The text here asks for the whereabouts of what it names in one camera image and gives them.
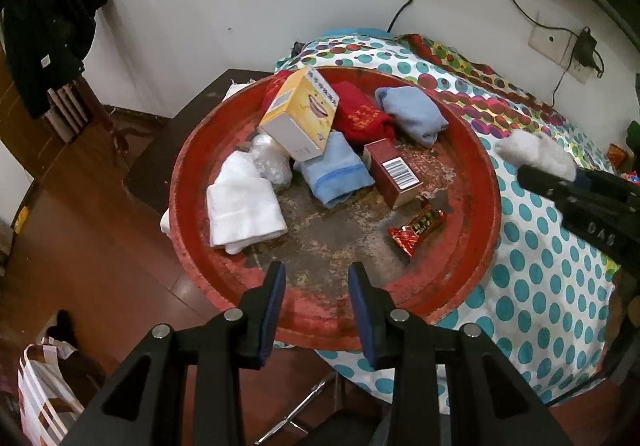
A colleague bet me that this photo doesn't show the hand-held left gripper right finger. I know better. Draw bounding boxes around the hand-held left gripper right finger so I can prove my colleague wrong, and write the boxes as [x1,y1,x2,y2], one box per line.
[347,262,573,446]

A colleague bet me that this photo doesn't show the polka dot tablecloth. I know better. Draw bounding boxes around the polka dot tablecloth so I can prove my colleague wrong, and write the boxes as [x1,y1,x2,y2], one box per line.
[272,28,640,407]

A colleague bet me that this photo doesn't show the person's right forearm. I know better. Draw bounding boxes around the person's right forearm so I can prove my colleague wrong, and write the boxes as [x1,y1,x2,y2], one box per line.
[602,271,640,382]

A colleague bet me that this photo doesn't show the thin black charger cable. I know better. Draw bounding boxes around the thin black charger cable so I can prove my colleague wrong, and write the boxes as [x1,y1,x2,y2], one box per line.
[550,71,566,107]

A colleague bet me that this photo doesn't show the black plug-in charger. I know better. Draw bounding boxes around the black plug-in charger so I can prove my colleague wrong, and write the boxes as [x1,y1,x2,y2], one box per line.
[572,26,604,77]

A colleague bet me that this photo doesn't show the large white sock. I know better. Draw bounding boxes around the large white sock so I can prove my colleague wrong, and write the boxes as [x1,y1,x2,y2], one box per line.
[206,151,288,255]

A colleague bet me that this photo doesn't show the black hanging jacket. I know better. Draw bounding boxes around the black hanging jacket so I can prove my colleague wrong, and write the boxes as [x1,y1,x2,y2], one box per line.
[0,0,108,119]

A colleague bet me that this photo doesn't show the dark red small box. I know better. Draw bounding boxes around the dark red small box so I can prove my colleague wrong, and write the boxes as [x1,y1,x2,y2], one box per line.
[363,138,421,210]

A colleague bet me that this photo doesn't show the white plastic bag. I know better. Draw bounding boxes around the white plastic bag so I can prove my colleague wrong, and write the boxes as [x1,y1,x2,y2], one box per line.
[17,341,86,446]

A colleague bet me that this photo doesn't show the blue round table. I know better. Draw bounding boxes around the blue round table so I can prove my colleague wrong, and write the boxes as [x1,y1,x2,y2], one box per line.
[320,27,391,39]

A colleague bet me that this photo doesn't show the white wall socket plate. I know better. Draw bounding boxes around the white wall socket plate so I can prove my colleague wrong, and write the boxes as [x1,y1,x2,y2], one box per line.
[529,11,593,84]

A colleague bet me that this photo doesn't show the small white sock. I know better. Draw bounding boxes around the small white sock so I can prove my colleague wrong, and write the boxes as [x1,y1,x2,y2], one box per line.
[495,130,578,180]

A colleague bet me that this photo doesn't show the dark wooden side table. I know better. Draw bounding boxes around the dark wooden side table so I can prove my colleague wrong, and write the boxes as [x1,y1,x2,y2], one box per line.
[122,68,273,322]

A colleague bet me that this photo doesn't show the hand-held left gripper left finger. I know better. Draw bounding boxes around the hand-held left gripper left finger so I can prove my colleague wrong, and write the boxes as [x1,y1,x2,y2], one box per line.
[62,261,287,446]

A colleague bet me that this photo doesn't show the red candy wrapper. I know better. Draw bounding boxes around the red candy wrapper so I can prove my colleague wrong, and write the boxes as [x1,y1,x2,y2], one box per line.
[387,203,446,258]

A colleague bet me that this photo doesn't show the red sock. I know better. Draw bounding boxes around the red sock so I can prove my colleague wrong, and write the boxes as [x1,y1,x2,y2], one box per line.
[331,82,396,145]
[259,71,296,127]

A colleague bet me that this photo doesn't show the wooden slat rack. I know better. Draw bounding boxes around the wooden slat rack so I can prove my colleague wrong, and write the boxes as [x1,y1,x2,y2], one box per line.
[47,78,93,144]

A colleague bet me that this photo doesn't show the plain light blue sock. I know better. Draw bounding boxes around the plain light blue sock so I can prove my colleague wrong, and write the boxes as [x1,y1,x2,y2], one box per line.
[375,86,449,148]

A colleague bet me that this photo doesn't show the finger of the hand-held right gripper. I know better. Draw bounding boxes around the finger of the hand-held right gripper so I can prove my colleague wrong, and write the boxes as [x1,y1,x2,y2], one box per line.
[518,166,588,217]
[575,169,640,202]

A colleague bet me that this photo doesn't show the worn red round tray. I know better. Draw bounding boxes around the worn red round tray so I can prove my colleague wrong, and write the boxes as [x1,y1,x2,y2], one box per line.
[169,66,502,352]

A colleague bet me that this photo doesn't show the blue sock with stripe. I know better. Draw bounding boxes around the blue sock with stripe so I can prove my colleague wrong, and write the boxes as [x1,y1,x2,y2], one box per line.
[294,131,376,207]

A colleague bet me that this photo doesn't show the clear plastic bag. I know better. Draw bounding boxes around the clear plastic bag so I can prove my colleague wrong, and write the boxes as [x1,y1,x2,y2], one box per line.
[248,133,293,187]

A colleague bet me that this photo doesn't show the yellow cardboard box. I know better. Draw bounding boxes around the yellow cardboard box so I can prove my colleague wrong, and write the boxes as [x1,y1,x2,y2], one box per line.
[258,66,340,162]

